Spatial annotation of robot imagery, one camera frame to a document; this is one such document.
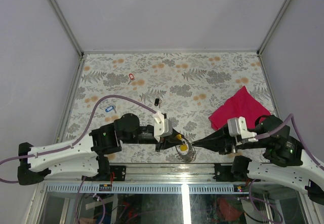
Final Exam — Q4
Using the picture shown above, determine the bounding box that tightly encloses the large keyring with yellow grip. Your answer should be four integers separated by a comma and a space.
175, 139, 196, 163

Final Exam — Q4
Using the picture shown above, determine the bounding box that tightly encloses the pink cloth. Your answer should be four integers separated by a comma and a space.
209, 86, 271, 130

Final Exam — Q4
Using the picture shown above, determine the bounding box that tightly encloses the red tagged key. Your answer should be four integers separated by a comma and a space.
128, 73, 135, 84

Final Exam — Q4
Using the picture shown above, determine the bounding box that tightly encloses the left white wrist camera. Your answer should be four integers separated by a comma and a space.
153, 110, 173, 142

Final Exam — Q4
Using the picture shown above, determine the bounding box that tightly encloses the floral tablecloth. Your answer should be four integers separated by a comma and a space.
72, 53, 288, 164

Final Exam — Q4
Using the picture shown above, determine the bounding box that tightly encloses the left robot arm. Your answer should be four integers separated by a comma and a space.
17, 112, 184, 185

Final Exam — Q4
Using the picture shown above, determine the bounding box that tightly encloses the purple cable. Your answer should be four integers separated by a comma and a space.
255, 113, 324, 171
0, 94, 157, 183

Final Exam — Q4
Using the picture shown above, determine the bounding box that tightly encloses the yellow tagged key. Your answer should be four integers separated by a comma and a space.
176, 134, 188, 152

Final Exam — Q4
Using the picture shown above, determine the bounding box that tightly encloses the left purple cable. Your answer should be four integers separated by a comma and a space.
0, 94, 157, 183

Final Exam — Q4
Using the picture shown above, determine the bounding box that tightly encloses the black tagged key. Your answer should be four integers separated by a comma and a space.
154, 98, 162, 107

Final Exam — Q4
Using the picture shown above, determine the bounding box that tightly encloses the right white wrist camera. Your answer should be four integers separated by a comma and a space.
227, 117, 258, 143

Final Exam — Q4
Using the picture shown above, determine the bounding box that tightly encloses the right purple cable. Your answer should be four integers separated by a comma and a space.
255, 113, 324, 171

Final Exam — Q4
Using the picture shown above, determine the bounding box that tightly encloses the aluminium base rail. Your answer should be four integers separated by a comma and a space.
39, 162, 261, 183

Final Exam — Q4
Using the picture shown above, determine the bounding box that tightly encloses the blue tagged key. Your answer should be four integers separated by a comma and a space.
105, 105, 116, 113

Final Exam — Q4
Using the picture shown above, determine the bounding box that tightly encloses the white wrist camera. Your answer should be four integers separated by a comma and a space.
227, 117, 258, 143
153, 110, 173, 142

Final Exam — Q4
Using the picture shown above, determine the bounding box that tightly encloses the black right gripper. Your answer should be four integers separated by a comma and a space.
190, 122, 268, 155

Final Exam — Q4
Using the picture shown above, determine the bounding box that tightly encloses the white slotted cable duct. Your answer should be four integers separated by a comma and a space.
46, 183, 235, 194

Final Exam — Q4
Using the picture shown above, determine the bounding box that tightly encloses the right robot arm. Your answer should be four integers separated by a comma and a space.
193, 115, 323, 205

